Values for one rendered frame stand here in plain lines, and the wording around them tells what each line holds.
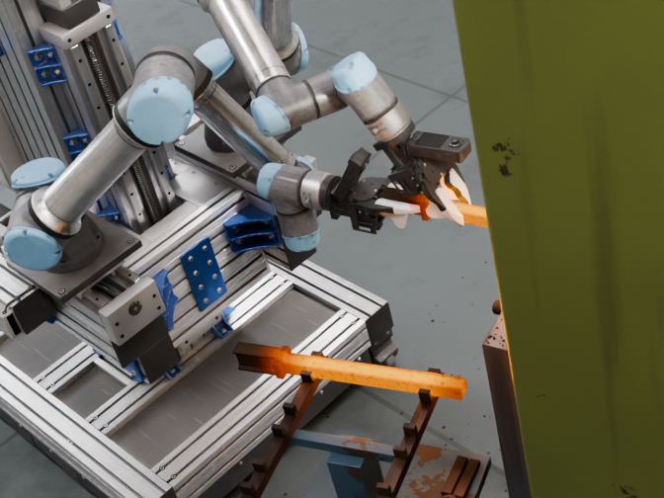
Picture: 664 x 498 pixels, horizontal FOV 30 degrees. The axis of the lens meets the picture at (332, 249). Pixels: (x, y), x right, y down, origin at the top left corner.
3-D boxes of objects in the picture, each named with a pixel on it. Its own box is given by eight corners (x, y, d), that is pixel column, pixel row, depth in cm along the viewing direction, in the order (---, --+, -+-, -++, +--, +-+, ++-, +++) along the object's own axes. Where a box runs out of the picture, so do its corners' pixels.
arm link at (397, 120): (405, 93, 219) (383, 120, 214) (420, 114, 221) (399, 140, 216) (376, 106, 225) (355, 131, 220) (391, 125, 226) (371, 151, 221)
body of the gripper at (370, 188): (396, 211, 241) (344, 201, 247) (389, 177, 235) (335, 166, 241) (378, 236, 236) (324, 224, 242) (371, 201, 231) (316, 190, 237)
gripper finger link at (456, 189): (458, 207, 233) (428, 174, 229) (481, 201, 228) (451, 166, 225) (453, 219, 231) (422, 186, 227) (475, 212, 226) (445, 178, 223)
